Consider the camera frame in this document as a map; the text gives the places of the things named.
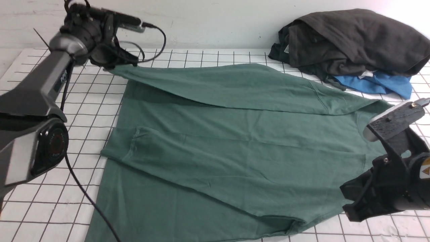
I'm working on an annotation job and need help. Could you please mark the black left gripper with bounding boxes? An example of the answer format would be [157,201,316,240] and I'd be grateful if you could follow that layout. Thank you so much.
[60,3,139,70]

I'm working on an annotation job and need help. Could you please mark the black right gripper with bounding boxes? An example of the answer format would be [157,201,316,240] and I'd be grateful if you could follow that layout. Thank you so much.
[340,128,430,222]

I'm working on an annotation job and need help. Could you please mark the green long-sleeve top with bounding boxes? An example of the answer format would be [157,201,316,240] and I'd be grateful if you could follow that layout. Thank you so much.
[96,64,392,242]

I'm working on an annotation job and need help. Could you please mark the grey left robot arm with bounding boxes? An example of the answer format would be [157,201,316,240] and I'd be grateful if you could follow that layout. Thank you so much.
[0,0,145,202]

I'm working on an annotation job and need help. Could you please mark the blue garment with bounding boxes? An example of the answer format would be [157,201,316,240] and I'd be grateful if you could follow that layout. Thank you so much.
[334,71,413,99]

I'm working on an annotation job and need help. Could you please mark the dark grey garment pile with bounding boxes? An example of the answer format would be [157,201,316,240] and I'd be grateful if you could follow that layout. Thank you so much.
[268,9,430,84]

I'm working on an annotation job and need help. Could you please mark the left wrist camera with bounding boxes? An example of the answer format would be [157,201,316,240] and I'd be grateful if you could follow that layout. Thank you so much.
[88,7,157,33]

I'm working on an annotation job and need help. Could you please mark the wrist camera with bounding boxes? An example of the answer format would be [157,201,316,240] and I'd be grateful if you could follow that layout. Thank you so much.
[88,7,157,33]
[363,98,429,142]

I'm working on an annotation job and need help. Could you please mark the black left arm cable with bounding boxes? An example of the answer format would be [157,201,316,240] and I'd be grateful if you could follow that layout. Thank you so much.
[60,24,167,242]

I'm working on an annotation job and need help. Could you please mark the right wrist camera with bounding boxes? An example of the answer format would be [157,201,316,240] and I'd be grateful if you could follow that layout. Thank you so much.
[363,98,429,142]

